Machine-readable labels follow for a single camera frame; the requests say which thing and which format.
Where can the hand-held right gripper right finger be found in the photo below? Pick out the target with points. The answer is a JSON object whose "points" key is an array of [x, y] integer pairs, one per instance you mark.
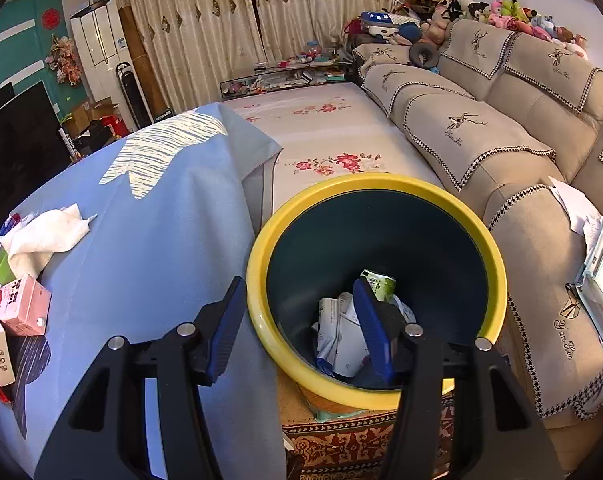
{"points": [[374, 330]]}

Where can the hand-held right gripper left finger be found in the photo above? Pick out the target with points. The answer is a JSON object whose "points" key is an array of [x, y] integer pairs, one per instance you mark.
{"points": [[226, 330]]}

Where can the green coconut water carton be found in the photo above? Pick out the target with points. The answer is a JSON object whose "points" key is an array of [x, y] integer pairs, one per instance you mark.
{"points": [[381, 287]]}

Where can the paper trash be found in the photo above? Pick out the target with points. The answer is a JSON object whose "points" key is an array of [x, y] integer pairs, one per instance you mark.
{"points": [[331, 320]]}

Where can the yellow rimmed dark bin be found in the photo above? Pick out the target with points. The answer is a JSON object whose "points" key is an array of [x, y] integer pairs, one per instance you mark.
{"points": [[381, 230]]}

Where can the pink drink carton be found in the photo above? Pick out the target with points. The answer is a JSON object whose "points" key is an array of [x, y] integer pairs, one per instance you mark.
{"points": [[24, 305]]}

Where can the white tissue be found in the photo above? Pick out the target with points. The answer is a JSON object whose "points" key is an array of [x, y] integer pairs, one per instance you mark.
{"points": [[41, 240]]}

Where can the red silver snack wrapper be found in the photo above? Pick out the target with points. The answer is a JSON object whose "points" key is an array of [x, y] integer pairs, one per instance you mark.
{"points": [[14, 225]]}

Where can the blue printed table cloth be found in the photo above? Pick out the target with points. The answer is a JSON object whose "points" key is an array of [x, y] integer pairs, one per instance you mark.
{"points": [[156, 240]]}

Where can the red patterned rug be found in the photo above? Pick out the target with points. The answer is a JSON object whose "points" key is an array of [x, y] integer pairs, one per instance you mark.
{"points": [[331, 440]]}

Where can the floral bed sheet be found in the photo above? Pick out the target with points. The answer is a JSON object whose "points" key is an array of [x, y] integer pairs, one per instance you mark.
{"points": [[331, 130]]}

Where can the beige sofa with covers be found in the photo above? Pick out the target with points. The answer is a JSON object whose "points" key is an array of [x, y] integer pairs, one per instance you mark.
{"points": [[481, 135]]}

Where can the red gift bag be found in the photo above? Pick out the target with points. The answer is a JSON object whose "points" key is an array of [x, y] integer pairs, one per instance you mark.
{"points": [[115, 126]]}

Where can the stack of white papers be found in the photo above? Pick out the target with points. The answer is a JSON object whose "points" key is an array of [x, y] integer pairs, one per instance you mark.
{"points": [[601, 260]]}

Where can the open cardboard box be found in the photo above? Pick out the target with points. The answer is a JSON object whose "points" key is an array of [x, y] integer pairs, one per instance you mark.
{"points": [[104, 110], [75, 120]]}

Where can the black tower fan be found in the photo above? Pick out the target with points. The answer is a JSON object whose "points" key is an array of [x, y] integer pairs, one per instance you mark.
{"points": [[131, 95]]}

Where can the glass coffee table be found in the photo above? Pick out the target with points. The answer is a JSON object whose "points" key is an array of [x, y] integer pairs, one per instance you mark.
{"points": [[281, 80]]}

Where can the large black television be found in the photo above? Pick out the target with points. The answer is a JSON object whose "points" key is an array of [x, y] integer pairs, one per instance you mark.
{"points": [[21, 160]]}

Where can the grey neck pillow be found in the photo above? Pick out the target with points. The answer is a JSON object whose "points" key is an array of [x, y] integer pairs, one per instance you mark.
{"points": [[416, 57]]}

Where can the beige patterned curtain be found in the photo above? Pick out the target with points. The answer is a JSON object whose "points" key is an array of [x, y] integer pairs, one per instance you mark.
{"points": [[191, 25], [326, 5]]}

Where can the blue star print bag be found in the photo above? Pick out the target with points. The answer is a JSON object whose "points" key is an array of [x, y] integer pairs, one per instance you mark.
{"points": [[379, 22]]}

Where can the pile of plush toys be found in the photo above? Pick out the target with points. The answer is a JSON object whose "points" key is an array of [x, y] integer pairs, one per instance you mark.
{"points": [[511, 12]]}

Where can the artificial flower wall decoration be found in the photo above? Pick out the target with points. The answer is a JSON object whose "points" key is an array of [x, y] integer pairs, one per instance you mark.
{"points": [[65, 62]]}

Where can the red round wall ornament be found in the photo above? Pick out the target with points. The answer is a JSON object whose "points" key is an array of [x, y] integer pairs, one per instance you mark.
{"points": [[51, 18]]}

